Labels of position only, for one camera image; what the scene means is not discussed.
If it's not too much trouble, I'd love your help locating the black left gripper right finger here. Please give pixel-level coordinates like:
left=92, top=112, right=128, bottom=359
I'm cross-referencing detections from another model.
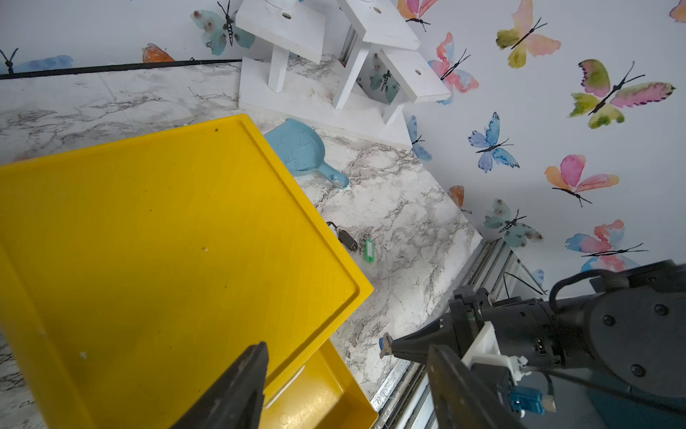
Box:
left=427, top=345, right=523, bottom=429

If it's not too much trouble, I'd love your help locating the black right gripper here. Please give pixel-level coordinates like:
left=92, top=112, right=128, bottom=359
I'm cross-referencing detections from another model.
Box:
left=379, top=290, right=567, bottom=369

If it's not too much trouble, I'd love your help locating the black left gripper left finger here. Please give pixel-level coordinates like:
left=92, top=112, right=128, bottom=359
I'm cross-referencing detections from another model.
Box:
left=173, top=341, right=269, bottom=429

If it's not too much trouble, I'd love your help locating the yellow bottom drawer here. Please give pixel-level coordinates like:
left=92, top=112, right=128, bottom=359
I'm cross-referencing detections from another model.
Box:
left=259, top=341, right=379, bottom=429

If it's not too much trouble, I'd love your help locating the key with black tag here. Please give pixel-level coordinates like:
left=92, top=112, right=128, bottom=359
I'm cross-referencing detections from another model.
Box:
left=327, top=221, right=359, bottom=252

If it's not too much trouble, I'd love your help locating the yellow plastic drawer box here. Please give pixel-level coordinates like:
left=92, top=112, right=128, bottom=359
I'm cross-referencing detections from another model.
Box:
left=1, top=114, right=373, bottom=428

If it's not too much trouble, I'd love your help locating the key with green tag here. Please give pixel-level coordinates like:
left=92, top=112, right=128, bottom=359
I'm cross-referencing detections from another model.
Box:
left=361, top=237, right=376, bottom=264

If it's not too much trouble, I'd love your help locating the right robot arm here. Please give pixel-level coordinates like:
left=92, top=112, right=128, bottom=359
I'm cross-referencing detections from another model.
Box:
left=379, top=260, right=685, bottom=398

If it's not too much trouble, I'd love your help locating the blue plastic dustpan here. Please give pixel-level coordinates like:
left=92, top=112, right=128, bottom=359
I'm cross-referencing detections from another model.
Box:
left=264, top=118, right=349, bottom=189

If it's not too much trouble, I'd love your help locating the white stepped plant stand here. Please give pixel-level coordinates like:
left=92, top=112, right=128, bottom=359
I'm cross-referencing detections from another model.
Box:
left=234, top=0, right=452, bottom=150

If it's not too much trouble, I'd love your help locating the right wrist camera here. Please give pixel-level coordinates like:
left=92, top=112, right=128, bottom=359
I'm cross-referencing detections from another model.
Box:
left=462, top=322, right=557, bottom=418

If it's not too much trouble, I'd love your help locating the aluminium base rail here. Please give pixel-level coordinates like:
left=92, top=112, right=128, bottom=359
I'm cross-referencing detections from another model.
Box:
left=379, top=240, right=542, bottom=418

